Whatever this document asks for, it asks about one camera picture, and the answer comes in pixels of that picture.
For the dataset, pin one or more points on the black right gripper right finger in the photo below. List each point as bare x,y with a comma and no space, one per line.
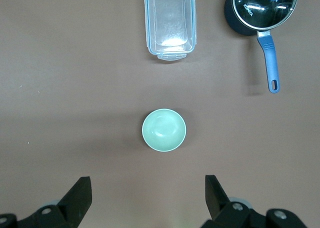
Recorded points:
220,208

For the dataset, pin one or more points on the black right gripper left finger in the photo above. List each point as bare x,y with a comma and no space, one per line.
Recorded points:
72,203

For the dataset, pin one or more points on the green bowl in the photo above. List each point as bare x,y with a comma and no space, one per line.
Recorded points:
163,130

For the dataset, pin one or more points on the brown table mat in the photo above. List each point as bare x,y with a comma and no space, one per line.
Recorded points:
75,88

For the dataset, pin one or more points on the clear plastic food container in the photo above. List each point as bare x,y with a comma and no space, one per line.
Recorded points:
170,25

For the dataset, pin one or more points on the glass lid with blue knob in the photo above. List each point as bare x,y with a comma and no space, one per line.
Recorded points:
252,5

